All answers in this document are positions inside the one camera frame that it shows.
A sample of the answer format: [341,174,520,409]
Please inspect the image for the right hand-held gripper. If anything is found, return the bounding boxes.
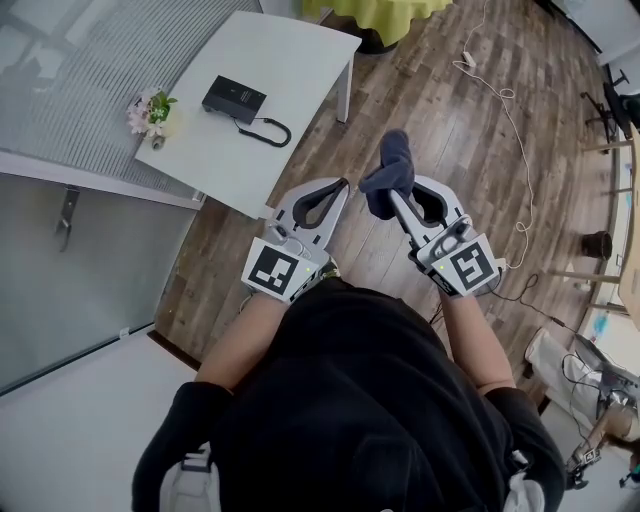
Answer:
[388,174,502,300]

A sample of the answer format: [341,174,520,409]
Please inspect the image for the person's black shirt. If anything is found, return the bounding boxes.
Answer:
[131,276,569,512]

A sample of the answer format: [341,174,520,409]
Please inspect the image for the dark blue cloth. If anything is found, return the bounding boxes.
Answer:
[358,128,418,222]

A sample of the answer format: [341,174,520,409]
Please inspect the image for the white bag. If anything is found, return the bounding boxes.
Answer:
[523,326,577,402]

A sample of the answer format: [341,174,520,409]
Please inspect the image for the person's left forearm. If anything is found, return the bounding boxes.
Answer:
[193,291,287,392]

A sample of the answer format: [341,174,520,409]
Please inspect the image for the black box device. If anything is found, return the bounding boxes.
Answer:
[201,74,268,126]

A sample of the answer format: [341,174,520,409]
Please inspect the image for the light wooden desk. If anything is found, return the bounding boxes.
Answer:
[548,122,640,317]

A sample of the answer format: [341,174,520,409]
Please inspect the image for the silver door handle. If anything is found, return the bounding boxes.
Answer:
[53,184,82,254]

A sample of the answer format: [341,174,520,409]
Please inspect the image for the yellow-green round table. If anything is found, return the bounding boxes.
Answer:
[301,0,454,56]

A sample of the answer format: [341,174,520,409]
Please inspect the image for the person's camouflage shoe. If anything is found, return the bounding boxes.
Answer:
[309,254,344,284]

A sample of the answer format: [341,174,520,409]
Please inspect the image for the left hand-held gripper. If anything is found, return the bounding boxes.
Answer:
[241,175,351,305]

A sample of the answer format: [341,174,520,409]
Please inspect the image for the white floor cable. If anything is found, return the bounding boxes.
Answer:
[451,0,537,272]

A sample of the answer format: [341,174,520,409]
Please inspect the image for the pink flowers in pot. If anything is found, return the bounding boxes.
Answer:
[125,88,184,142]

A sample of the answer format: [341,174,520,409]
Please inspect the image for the black office chair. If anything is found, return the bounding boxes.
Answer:
[579,66,640,145]

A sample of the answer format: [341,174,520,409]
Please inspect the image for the grey shoulder strap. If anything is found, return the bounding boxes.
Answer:
[158,443,222,512]
[501,448,547,512]

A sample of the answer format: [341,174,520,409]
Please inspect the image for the person's right forearm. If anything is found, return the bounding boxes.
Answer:
[438,293,517,397]

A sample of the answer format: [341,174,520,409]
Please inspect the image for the frosted glass door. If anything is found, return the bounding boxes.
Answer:
[0,164,202,397]

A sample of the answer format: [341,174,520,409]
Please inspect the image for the white side table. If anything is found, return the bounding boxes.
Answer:
[134,10,363,222]

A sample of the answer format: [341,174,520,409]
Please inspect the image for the small black bin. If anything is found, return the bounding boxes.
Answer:
[581,230,614,261]

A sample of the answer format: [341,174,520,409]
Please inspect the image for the black floor cable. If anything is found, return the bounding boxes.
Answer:
[429,272,582,332]

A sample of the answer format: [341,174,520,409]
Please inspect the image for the white venetian blinds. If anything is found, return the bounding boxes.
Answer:
[0,0,264,197]

